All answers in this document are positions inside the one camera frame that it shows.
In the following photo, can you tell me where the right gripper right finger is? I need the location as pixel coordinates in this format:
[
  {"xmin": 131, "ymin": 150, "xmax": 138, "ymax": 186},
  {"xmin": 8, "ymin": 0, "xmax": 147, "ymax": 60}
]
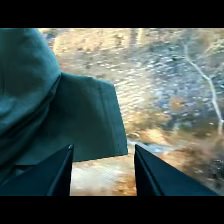
[{"xmin": 133, "ymin": 143, "xmax": 220, "ymax": 197}]

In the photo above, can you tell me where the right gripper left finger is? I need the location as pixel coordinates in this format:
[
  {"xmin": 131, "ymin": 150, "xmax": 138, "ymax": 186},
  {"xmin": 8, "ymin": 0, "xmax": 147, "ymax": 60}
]
[{"xmin": 0, "ymin": 143, "xmax": 75, "ymax": 197}]

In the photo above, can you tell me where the dark green T-shirt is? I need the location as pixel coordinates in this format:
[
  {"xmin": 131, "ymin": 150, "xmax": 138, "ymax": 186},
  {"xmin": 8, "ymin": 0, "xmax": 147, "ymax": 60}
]
[{"xmin": 0, "ymin": 28, "xmax": 129, "ymax": 185}]

